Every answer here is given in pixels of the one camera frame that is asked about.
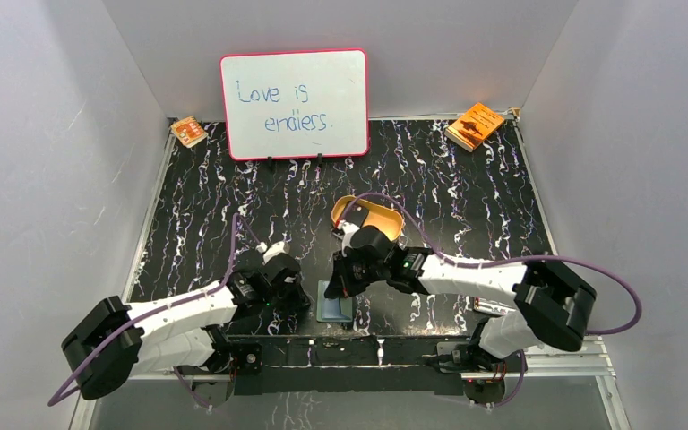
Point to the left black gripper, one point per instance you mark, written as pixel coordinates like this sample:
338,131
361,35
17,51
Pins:
296,295

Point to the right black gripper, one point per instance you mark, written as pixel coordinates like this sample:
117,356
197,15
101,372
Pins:
340,283

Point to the mint green card holder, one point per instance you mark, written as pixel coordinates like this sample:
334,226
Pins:
338,310

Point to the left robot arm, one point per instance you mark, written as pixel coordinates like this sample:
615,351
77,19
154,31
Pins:
115,340

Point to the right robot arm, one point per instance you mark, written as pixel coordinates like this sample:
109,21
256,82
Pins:
551,303

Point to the small orange card box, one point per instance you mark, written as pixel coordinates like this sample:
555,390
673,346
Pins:
188,131

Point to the marker pen box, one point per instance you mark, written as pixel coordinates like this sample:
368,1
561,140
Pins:
492,308

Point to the pink framed whiteboard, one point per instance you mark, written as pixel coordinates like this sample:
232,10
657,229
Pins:
296,105

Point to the orange book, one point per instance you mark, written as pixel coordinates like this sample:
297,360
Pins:
471,129

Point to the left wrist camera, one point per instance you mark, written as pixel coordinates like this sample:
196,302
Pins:
270,251

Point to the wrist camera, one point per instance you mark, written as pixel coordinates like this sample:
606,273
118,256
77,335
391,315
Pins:
270,251
344,231

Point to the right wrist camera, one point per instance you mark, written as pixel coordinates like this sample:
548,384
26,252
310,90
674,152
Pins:
344,231

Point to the aluminium frame rail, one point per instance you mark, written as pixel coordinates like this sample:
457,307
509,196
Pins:
557,359

